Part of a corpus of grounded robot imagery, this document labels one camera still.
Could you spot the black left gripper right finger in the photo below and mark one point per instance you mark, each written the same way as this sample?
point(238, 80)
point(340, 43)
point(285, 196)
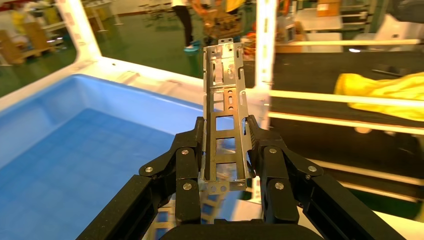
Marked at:
point(278, 179)

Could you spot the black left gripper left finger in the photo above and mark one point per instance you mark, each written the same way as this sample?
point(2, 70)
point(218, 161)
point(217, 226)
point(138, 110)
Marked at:
point(185, 172)

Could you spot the silver metal channel part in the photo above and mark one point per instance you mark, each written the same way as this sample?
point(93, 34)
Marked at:
point(228, 82)

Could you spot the blue plastic bin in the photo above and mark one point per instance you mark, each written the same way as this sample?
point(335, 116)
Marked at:
point(66, 165)

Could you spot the yellow cloth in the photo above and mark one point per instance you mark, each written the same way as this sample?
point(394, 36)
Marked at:
point(381, 92)

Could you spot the person in dark trousers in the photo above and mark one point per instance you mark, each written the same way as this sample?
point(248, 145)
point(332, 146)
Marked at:
point(185, 20)

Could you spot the white slotted metal shelf rack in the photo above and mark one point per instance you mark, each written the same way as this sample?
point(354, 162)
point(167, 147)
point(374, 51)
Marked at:
point(82, 33)

